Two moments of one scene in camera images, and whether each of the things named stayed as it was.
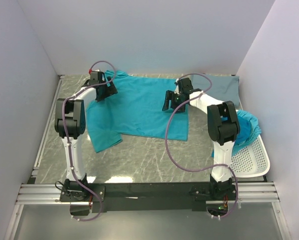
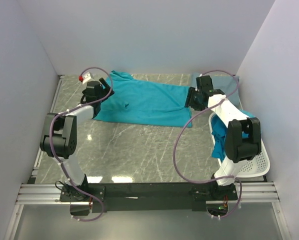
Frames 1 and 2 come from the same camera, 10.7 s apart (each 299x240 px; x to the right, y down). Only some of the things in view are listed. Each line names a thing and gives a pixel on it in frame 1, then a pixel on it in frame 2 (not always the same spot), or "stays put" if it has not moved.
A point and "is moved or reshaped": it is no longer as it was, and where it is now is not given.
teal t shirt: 137,109 is moved or reshaped
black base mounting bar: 182,196 stays put
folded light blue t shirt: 225,88 stays put
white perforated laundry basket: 252,159 stays put
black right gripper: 170,95 -> 192,92
